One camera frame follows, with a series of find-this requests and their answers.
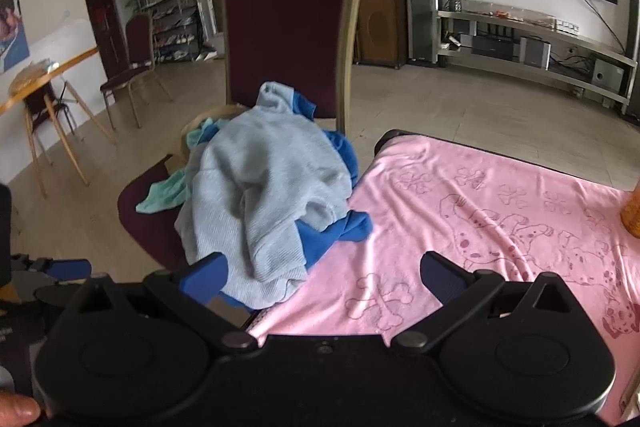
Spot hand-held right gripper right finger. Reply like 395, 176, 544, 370
390, 251, 584, 356

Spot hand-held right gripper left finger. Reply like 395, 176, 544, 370
65, 251, 261, 354

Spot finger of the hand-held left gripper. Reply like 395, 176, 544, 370
12, 254, 93, 288

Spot grey and blue sweater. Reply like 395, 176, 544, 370
174, 81, 373, 312

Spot person's left hand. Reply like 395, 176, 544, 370
0, 388, 42, 427

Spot pink printed blanket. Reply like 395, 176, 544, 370
247, 137, 640, 427

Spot teal cloth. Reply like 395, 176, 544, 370
136, 117, 231, 215

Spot tan pants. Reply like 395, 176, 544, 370
167, 104, 251, 178

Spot wooden trestle table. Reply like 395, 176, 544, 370
0, 46, 118, 198

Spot orange juice bottle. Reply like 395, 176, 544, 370
620, 179, 640, 239

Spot black media receiver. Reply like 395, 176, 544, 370
472, 34, 516, 60

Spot small maroon chair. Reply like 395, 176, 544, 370
100, 12, 173, 130

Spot small silver speaker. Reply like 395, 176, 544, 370
520, 36, 551, 68

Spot metal shoe rack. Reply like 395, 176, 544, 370
145, 0, 203, 62

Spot dark wooden door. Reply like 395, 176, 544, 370
82, 0, 128, 78

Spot brown wooden cabinet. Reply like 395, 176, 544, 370
354, 0, 408, 68

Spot grey subwoofer box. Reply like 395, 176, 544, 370
591, 58, 625, 88

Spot silver tower speaker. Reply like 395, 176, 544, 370
404, 0, 441, 65
622, 0, 640, 118

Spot metal television stand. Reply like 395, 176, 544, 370
436, 0, 638, 110

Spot wall poster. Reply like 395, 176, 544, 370
0, 0, 31, 72

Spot maroon chair with gold frame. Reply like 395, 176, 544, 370
117, 0, 365, 273

